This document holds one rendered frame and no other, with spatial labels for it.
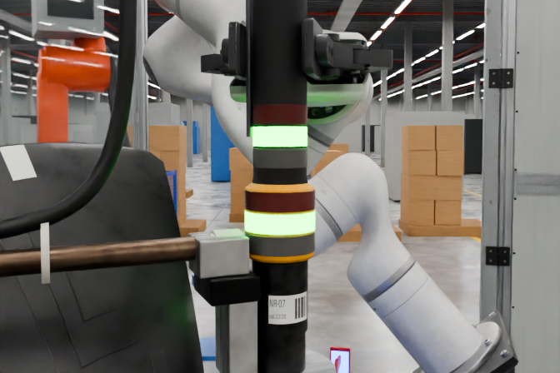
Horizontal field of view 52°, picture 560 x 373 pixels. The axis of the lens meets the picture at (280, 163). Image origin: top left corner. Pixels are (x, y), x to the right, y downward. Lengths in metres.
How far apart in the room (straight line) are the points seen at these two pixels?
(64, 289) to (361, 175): 0.74
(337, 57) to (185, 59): 0.60
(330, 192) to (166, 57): 0.37
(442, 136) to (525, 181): 6.41
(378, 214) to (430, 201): 7.56
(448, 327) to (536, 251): 1.19
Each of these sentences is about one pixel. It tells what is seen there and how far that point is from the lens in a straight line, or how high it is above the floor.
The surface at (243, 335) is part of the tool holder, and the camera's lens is 0.35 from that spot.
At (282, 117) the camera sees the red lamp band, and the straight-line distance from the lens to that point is 0.34.
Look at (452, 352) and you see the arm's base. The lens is 1.07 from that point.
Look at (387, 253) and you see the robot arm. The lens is 1.04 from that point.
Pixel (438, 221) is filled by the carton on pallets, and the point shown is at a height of 0.20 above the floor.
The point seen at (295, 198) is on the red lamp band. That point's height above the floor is 1.42.
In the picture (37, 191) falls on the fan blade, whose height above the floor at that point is 1.41.
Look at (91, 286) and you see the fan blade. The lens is 0.39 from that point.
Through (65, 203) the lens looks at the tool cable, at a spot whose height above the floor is 1.42.
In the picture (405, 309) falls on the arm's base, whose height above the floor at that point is 1.15.
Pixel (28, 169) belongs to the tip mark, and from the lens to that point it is 0.45.
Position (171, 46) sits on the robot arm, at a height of 1.60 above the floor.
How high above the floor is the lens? 1.45
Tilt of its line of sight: 3 degrees down
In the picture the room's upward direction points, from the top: straight up
